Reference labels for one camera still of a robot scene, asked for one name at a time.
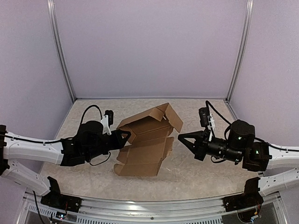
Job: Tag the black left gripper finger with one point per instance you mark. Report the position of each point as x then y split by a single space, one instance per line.
123 139
123 132

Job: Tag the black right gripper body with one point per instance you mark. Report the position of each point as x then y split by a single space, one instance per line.
229 153

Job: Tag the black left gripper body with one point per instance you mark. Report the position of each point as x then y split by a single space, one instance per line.
96 151

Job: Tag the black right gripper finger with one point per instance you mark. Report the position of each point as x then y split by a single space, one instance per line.
193 135
192 146

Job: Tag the brown cardboard box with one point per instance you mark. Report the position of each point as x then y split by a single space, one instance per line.
150 141

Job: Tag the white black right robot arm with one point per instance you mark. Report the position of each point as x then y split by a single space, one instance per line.
263 156

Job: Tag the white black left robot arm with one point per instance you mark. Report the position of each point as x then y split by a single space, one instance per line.
12 147

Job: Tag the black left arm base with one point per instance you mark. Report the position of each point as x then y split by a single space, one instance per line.
56 199

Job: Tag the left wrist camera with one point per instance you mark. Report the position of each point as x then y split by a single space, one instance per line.
107 121

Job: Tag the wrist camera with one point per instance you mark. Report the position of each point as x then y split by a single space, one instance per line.
207 121
107 121

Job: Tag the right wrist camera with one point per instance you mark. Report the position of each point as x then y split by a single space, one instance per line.
207 121

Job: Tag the aluminium front rail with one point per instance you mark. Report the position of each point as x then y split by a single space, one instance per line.
209 210

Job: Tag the left aluminium frame post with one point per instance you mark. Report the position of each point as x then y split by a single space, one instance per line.
59 49

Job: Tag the aluminium frame post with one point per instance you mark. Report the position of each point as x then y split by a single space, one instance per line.
59 49
241 50

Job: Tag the right aluminium frame post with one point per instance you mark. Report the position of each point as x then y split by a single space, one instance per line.
241 50

